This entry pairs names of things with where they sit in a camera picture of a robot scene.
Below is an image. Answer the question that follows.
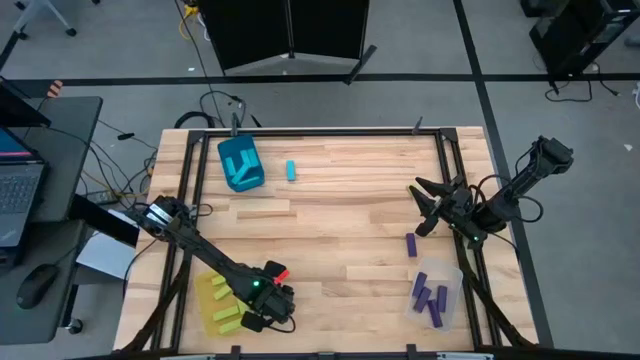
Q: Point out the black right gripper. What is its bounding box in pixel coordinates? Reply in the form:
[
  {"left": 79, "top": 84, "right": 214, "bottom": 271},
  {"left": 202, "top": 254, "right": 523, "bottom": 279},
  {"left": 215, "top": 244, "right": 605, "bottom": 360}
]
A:
[{"left": 412, "top": 177, "right": 475, "bottom": 239}]

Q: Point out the black monitor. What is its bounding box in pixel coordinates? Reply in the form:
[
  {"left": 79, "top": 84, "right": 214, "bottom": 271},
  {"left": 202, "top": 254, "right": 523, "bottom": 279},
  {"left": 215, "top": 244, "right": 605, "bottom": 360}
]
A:
[{"left": 0, "top": 77, "right": 52, "bottom": 129}]

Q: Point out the black computer mouse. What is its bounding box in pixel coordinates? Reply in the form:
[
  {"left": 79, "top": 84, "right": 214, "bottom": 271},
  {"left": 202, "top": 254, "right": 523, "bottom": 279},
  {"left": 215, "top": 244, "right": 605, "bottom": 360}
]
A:
[{"left": 14, "top": 263, "right": 60, "bottom": 310}]

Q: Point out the blue plastic bin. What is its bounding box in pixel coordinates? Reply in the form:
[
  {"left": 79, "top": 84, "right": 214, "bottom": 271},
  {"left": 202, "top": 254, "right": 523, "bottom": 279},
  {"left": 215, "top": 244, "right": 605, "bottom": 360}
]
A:
[{"left": 216, "top": 133, "right": 266, "bottom": 194}]

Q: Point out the black folding partition screen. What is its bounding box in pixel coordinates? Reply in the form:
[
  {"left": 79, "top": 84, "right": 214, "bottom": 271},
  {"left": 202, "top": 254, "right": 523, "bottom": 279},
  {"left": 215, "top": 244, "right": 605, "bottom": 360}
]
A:
[{"left": 196, "top": 0, "right": 379, "bottom": 85}]

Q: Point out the black desk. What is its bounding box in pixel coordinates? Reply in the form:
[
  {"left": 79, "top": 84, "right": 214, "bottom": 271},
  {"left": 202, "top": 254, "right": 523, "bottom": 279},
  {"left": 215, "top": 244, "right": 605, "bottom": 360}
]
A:
[{"left": 0, "top": 96, "right": 104, "bottom": 347}]

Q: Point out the clear plastic tray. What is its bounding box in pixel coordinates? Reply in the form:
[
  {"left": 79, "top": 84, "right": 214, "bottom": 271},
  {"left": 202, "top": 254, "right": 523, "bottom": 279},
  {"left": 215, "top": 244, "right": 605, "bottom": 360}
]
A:
[{"left": 402, "top": 256, "right": 465, "bottom": 334}]

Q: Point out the black angled panel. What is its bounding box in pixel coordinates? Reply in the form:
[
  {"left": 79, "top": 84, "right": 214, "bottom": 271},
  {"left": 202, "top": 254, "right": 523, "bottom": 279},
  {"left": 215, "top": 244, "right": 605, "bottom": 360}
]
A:
[{"left": 67, "top": 193, "right": 141, "bottom": 248}]

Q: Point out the yellow hanging cable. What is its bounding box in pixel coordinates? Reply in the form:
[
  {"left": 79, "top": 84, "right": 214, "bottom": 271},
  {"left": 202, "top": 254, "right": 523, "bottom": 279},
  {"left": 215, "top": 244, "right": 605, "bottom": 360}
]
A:
[{"left": 177, "top": 0, "right": 211, "bottom": 41}]

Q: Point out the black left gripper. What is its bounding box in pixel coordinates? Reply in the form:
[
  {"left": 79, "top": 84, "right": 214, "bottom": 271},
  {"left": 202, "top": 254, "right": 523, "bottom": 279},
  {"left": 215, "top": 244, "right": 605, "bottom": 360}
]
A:
[{"left": 241, "top": 259, "right": 297, "bottom": 334}]

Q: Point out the yellow translucent tray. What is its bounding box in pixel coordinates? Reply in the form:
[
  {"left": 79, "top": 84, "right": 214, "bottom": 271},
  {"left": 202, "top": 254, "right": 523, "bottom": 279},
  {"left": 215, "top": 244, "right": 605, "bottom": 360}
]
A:
[{"left": 193, "top": 269, "right": 261, "bottom": 339}]

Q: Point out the thick black cable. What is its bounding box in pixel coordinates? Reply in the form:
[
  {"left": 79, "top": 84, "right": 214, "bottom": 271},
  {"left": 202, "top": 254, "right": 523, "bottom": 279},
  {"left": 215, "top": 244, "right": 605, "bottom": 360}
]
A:
[{"left": 173, "top": 110, "right": 217, "bottom": 130}]

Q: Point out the black equipment rack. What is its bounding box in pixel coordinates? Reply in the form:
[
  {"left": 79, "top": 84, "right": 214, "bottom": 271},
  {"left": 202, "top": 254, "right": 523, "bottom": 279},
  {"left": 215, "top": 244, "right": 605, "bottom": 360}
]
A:
[{"left": 519, "top": 0, "right": 640, "bottom": 81}]

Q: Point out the black aluminium table frame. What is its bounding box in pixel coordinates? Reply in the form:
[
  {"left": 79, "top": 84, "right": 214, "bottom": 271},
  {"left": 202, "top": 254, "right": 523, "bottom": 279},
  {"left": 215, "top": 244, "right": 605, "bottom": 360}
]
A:
[{"left": 117, "top": 127, "right": 536, "bottom": 354}]

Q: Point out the black floor tape strip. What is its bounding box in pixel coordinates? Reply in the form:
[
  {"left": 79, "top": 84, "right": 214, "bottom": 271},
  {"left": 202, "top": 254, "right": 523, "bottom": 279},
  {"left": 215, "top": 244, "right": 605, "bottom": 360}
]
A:
[
  {"left": 452, "top": 0, "right": 555, "bottom": 350},
  {"left": 0, "top": 72, "right": 640, "bottom": 100}
]

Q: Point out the office chair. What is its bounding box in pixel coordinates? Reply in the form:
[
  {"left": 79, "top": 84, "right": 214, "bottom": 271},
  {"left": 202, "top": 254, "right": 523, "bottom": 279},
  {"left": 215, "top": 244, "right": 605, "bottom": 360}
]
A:
[{"left": 12, "top": 0, "right": 101, "bottom": 39}]

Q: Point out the white box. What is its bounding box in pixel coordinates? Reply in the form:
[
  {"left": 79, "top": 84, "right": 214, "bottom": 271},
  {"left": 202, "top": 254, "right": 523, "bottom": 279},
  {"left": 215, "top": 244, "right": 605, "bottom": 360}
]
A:
[{"left": 74, "top": 209, "right": 139, "bottom": 282}]

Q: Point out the grey laptop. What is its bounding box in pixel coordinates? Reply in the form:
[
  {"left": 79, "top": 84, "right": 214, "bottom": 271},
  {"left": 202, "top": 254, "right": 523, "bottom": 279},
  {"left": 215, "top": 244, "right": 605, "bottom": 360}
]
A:
[{"left": 0, "top": 127, "right": 50, "bottom": 251}]

